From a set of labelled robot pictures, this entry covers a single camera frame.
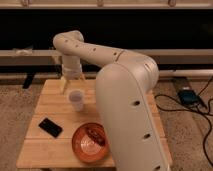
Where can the wooden table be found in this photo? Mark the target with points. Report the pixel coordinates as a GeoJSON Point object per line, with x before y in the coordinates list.
{"type": "Point", "coordinates": [41, 150]}

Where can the black smartphone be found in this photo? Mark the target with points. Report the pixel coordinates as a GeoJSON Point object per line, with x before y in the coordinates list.
{"type": "Point", "coordinates": [50, 127]}

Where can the brown item in bowl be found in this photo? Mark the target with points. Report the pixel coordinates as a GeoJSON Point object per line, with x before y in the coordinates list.
{"type": "Point", "coordinates": [95, 136]}

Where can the orange bowl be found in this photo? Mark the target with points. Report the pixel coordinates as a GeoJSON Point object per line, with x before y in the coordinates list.
{"type": "Point", "coordinates": [85, 149]}

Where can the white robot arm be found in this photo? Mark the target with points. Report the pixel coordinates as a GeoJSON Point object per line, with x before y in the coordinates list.
{"type": "Point", "coordinates": [120, 88]}

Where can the translucent plastic cup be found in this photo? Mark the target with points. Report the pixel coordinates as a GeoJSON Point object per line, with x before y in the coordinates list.
{"type": "Point", "coordinates": [76, 98]}

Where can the black power adapter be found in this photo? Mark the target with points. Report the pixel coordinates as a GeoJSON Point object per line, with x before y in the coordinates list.
{"type": "Point", "coordinates": [188, 97]}

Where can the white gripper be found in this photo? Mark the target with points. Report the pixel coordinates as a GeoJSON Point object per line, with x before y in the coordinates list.
{"type": "Point", "coordinates": [71, 69]}

